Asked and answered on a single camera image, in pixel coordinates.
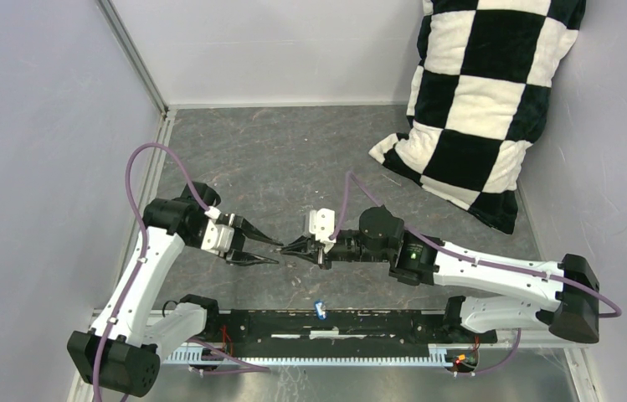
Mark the black white checkered pillow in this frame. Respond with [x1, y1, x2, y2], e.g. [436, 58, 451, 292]
[369, 0, 587, 235]

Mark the white slotted cable duct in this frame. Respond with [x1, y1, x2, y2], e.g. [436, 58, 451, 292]
[103, 346, 450, 368]

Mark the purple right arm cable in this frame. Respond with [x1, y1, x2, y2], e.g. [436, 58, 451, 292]
[328, 170, 623, 379]

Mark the aluminium frame rail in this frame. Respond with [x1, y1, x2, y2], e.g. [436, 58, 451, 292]
[95, 0, 172, 208]

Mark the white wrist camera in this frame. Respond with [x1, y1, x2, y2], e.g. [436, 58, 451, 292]
[303, 209, 336, 245]
[200, 207, 227, 258]

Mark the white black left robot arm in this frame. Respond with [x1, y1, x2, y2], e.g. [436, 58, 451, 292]
[67, 183, 280, 397]

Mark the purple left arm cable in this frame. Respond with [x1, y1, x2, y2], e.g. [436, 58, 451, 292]
[90, 142, 273, 402]

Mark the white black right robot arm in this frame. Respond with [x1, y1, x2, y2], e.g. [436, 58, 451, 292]
[281, 206, 599, 344]

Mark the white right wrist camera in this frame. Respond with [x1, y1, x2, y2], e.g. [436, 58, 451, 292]
[303, 209, 336, 245]

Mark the blue plastic key tag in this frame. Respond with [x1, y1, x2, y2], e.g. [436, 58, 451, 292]
[314, 300, 327, 320]

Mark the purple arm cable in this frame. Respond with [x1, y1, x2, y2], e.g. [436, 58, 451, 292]
[328, 170, 623, 379]
[90, 142, 273, 402]

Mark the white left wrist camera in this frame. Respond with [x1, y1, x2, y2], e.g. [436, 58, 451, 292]
[200, 207, 227, 258]

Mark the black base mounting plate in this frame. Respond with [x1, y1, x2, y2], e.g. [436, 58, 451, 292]
[197, 309, 498, 359]

